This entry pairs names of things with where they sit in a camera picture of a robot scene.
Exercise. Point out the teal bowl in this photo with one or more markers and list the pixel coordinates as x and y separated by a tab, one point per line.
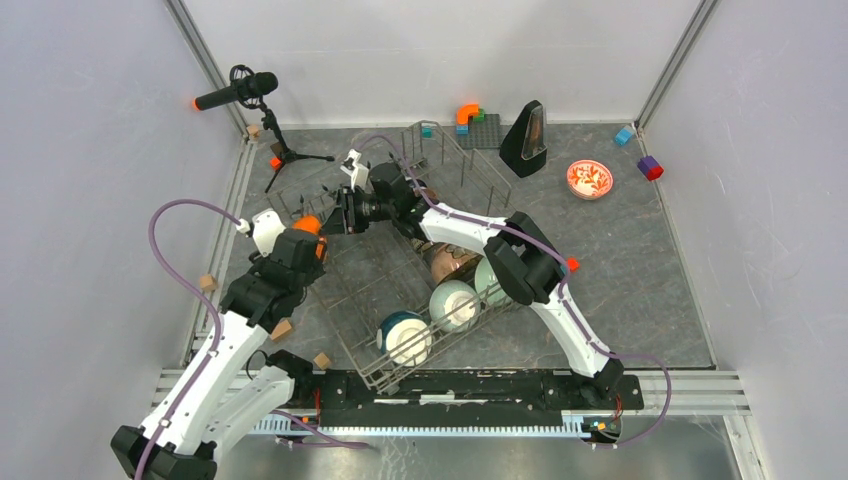
405	337

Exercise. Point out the black microphone tripod stand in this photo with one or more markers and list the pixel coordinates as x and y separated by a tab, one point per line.
282	154

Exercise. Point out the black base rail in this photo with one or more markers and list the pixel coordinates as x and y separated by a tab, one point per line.
460	398

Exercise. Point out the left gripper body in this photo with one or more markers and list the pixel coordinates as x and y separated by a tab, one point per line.
316	271

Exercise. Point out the wooden block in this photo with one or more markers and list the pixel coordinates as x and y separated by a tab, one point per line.
281	330

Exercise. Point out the black microphone orange tip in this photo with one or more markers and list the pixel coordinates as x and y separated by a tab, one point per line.
246	87

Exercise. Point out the light green ribbed bowl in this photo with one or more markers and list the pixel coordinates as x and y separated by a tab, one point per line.
454	306

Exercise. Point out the orange curved toy block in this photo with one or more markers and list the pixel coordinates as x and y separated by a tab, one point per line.
464	112

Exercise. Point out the grey studded base plate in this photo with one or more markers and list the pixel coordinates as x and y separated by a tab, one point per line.
485	134

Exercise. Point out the purple red toy block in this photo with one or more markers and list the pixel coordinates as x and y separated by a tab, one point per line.
650	168

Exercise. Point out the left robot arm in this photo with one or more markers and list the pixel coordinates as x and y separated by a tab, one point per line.
189	432

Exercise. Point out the white bowl orange pattern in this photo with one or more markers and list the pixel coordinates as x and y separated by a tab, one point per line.
589	180

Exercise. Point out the grey wire dish rack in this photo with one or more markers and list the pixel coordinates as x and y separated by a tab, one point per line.
371	275

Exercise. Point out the pale green bowl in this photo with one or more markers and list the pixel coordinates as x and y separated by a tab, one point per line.
488	289

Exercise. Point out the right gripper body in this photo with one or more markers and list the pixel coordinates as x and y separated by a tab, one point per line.
366	209

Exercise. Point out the small wooden cube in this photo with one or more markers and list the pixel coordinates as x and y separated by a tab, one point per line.
208	283

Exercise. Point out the black metronome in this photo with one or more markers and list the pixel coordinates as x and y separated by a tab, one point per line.
524	149

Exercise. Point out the pink brown flower bowl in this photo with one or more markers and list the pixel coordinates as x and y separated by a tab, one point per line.
450	262

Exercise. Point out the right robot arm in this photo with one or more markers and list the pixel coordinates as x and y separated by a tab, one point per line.
528	269

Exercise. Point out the blue toy block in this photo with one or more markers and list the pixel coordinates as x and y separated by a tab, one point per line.
624	135

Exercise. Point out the wooden cube near rail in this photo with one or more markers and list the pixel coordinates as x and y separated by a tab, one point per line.
322	361

